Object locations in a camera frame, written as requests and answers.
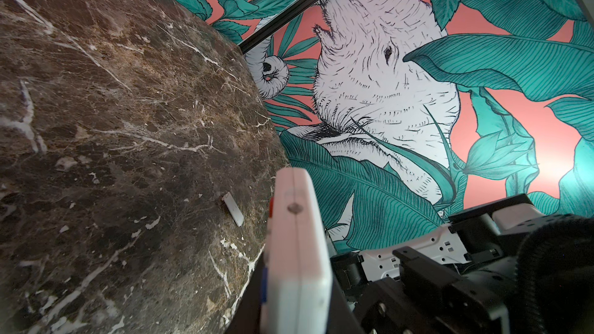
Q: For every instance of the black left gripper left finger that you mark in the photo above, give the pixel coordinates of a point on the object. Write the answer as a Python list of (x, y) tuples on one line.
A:
[(246, 319)]

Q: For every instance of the white remote control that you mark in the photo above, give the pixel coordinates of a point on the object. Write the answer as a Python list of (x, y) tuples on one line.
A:
[(297, 280)]

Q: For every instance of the white battery cover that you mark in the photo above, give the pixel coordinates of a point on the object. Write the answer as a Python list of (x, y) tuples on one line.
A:
[(233, 209)]

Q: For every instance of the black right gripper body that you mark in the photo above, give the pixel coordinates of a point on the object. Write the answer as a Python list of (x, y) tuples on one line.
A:
[(453, 280)]

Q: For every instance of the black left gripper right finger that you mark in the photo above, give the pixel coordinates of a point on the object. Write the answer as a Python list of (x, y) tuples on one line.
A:
[(341, 319)]

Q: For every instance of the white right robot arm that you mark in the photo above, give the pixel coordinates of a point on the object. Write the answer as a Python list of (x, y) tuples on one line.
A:
[(551, 264)]

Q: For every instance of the black right corner post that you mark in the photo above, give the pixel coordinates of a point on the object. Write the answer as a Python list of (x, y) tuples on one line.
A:
[(275, 24)]

